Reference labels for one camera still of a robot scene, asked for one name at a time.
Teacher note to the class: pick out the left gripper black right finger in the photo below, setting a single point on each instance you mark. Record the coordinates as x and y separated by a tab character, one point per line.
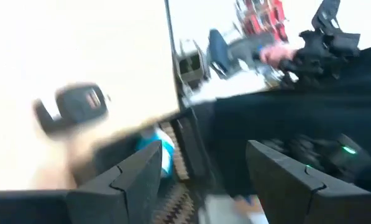
284	186

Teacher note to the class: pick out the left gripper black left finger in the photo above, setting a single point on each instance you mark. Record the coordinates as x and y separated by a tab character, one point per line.
132	186

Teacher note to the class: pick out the white flat box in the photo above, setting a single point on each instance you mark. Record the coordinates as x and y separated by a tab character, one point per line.
222	211

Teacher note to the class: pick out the person's hand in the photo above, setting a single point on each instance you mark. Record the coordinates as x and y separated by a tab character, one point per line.
276	54

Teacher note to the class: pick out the grey open box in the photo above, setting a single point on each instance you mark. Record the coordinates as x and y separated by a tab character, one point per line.
191	67

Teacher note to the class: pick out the blue chair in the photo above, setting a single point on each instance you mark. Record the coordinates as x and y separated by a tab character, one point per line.
219	51

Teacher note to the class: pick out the black wall charger plug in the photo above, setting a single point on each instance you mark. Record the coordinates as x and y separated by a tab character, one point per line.
76	105

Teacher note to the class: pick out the black frame post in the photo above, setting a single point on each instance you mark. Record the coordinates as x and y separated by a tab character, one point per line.
172	53

